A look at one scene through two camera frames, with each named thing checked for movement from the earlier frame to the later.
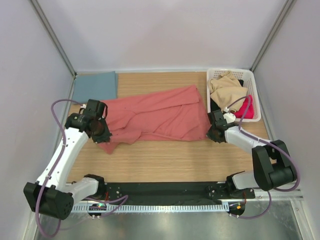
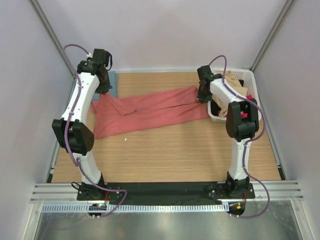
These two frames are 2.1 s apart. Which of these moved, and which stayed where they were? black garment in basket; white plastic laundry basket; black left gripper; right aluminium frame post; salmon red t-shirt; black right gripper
Moved: black right gripper; salmon red t-shirt; black left gripper
Stayed: white plastic laundry basket; right aluminium frame post; black garment in basket
